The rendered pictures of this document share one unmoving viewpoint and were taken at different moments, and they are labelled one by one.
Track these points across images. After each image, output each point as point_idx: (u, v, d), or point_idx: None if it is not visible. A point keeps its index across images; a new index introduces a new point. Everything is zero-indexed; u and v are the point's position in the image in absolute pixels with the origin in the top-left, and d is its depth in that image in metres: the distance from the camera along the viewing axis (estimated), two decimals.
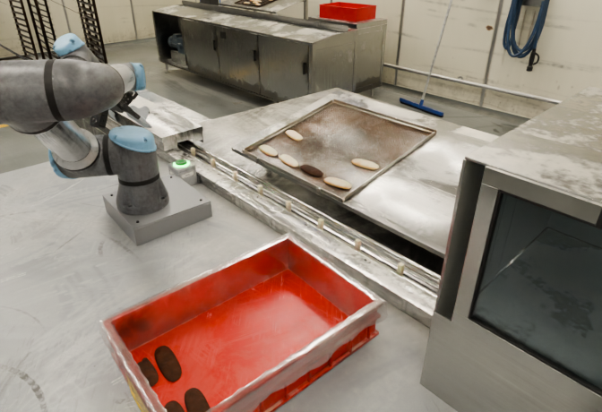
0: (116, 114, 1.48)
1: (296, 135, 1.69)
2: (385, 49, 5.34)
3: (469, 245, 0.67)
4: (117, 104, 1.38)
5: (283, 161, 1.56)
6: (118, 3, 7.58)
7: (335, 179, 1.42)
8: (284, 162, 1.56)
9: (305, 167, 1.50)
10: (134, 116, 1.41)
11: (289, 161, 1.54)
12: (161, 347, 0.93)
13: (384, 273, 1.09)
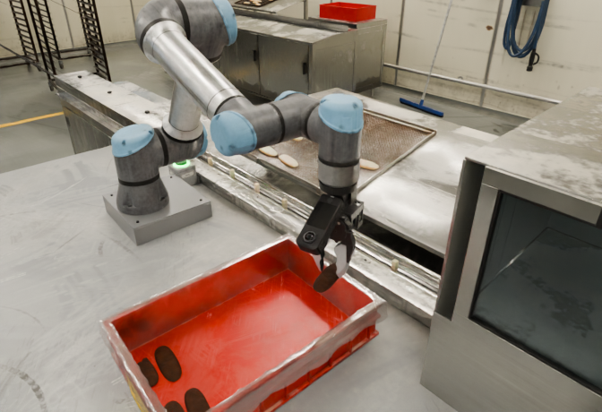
0: (323, 252, 0.90)
1: None
2: (385, 49, 5.34)
3: (469, 245, 0.67)
4: (346, 225, 0.82)
5: (283, 161, 1.56)
6: (118, 3, 7.58)
7: None
8: (283, 163, 1.56)
9: (331, 267, 0.93)
10: (348, 258, 0.86)
11: (288, 162, 1.54)
12: (161, 347, 0.93)
13: (384, 273, 1.09)
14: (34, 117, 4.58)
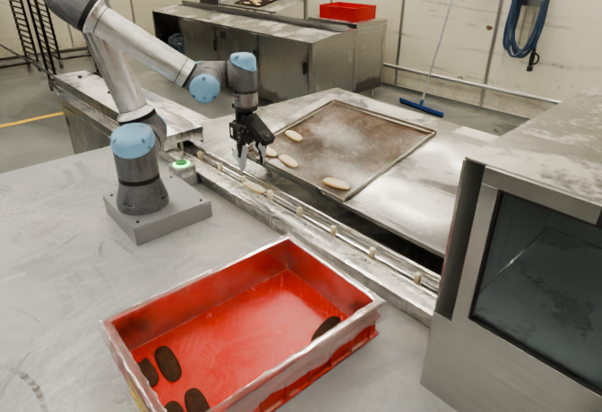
0: (244, 157, 1.42)
1: (296, 135, 1.69)
2: (385, 49, 5.34)
3: (469, 245, 0.67)
4: None
5: (283, 161, 1.56)
6: (118, 3, 7.58)
7: (334, 180, 1.42)
8: (283, 163, 1.56)
9: (330, 321, 0.99)
10: (266, 144, 1.46)
11: (288, 162, 1.54)
12: (161, 347, 0.93)
13: (384, 273, 1.09)
14: (34, 117, 4.58)
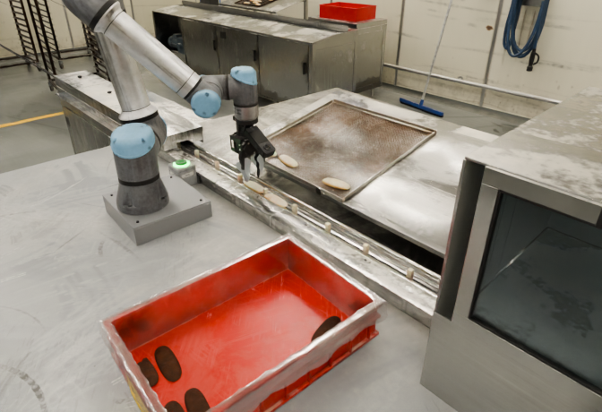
0: (247, 167, 1.45)
1: (258, 187, 1.48)
2: (385, 49, 5.34)
3: (469, 245, 0.67)
4: None
5: (282, 161, 1.56)
6: None
7: (334, 180, 1.42)
8: (283, 163, 1.56)
9: (330, 321, 0.99)
10: (264, 158, 1.47)
11: (288, 162, 1.54)
12: (161, 347, 0.93)
13: (384, 273, 1.09)
14: (34, 117, 4.58)
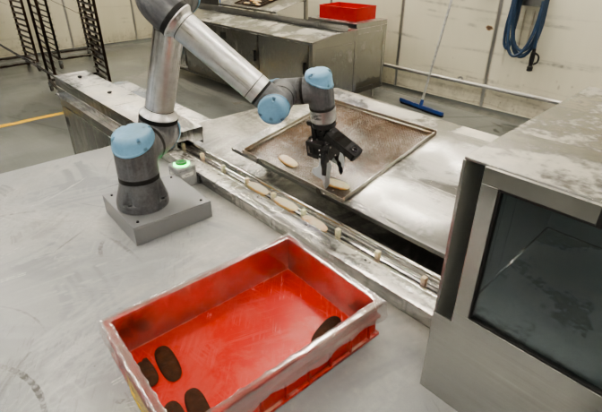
0: (326, 173, 1.37)
1: (290, 204, 1.38)
2: (385, 49, 5.34)
3: (469, 245, 0.67)
4: None
5: (282, 162, 1.55)
6: (118, 3, 7.58)
7: (333, 180, 1.42)
8: (283, 163, 1.56)
9: (330, 321, 0.99)
10: (344, 155, 1.40)
11: (288, 162, 1.54)
12: (161, 347, 0.93)
13: (384, 273, 1.09)
14: (34, 117, 4.58)
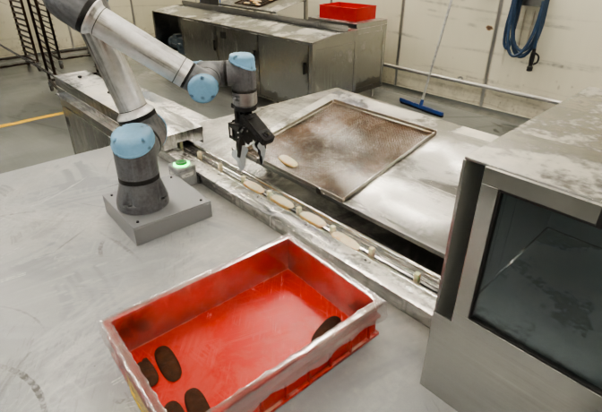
0: (243, 157, 1.42)
1: (318, 219, 1.30)
2: (385, 49, 5.34)
3: (469, 245, 0.67)
4: None
5: (282, 162, 1.55)
6: (118, 3, 7.58)
7: (253, 184, 1.50)
8: (283, 163, 1.56)
9: (330, 321, 0.99)
10: (265, 144, 1.45)
11: (288, 162, 1.54)
12: (161, 347, 0.93)
13: (384, 273, 1.09)
14: (34, 117, 4.58)
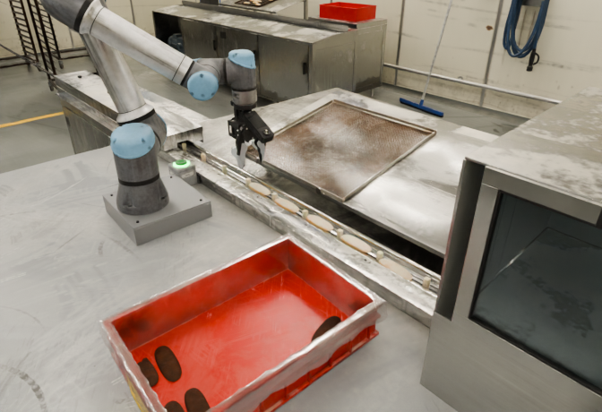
0: (243, 154, 1.42)
1: (362, 244, 1.19)
2: (385, 49, 5.34)
3: (469, 245, 0.67)
4: None
5: (253, 189, 1.47)
6: (118, 3, 7.58)
7: (285, 201, 1.39)
8: (254, 191, 1.47)
9: (330, 321, 0.99)
10: (265, 141, 1.45)
11: (261, 190, 1.46)
12: (161, 347, 0.93)
13: (384, 273, 1.09)
14: (34, 117, 4.58)
